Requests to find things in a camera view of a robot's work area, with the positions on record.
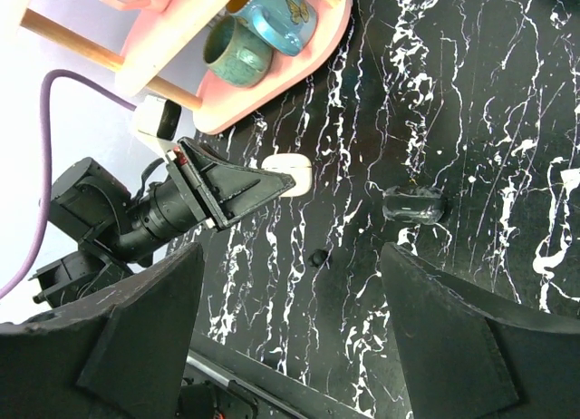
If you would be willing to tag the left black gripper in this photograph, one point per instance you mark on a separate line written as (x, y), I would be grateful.
(203, 189)

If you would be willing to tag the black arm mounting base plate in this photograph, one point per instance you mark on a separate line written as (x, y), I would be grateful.
(241, 375)

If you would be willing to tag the black earbud charging case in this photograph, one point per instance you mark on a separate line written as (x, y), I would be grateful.
(416, 205)

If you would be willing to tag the black wireless earbud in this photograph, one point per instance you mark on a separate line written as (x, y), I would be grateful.
(318, 258)

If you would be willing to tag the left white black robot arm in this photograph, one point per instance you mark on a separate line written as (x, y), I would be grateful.
(114, 229)

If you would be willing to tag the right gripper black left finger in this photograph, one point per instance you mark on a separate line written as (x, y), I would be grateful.
(118, 353)

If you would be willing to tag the light blue butterfly mug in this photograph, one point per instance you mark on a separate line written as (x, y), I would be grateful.
(286, 25)

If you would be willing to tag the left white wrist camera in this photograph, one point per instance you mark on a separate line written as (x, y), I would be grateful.
(154, 123)

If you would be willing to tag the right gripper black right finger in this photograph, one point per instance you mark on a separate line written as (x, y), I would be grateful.
(468, 353)

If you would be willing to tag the pink three-tier shelf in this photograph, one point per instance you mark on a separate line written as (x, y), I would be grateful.
(162, 29)

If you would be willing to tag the green glazed mug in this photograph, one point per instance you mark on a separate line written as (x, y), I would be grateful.
(236, 55)

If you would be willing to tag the black marble pattern mat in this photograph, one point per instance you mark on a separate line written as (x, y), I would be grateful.
(477, 98)

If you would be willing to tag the white earbud charging case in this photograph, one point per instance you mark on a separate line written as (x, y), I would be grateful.
(298, 166)

